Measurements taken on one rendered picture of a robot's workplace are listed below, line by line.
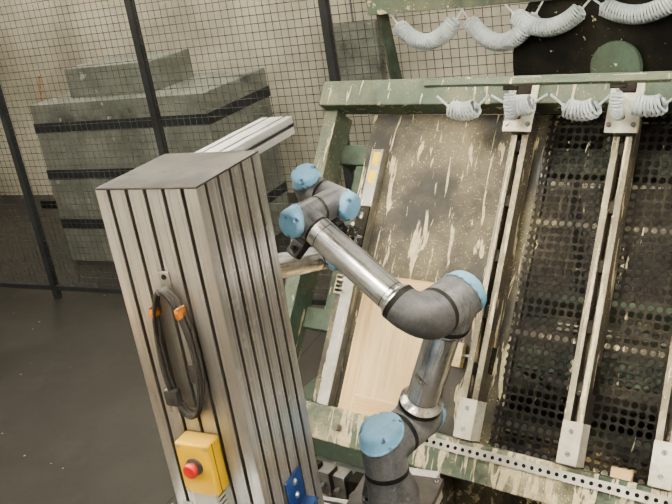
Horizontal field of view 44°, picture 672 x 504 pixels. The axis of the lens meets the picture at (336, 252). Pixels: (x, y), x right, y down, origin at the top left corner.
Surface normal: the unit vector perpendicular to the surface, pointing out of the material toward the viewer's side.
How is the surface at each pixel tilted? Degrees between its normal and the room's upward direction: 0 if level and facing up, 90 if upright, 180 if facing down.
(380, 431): 7
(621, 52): 90
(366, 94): 54
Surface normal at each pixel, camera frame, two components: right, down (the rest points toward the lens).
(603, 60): -0.57, 0.37
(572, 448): -0.54, -0.24
